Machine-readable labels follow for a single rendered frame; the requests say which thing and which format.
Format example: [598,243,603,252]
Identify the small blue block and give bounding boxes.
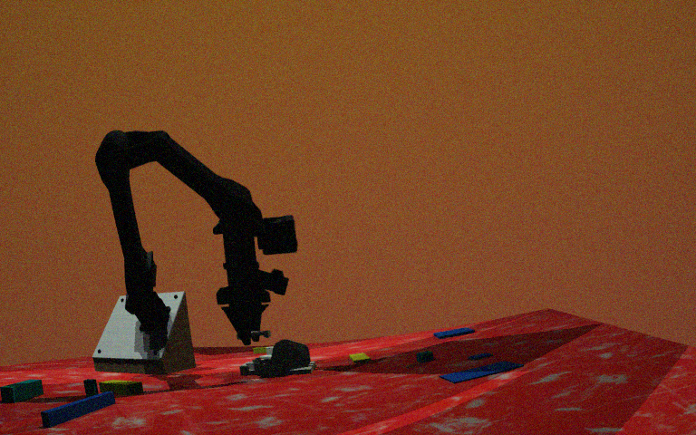
[469,353,493,360]

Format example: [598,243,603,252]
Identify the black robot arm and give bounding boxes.
[95,130,298,332]

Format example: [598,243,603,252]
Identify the small teal block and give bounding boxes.
[83,379,99,398]

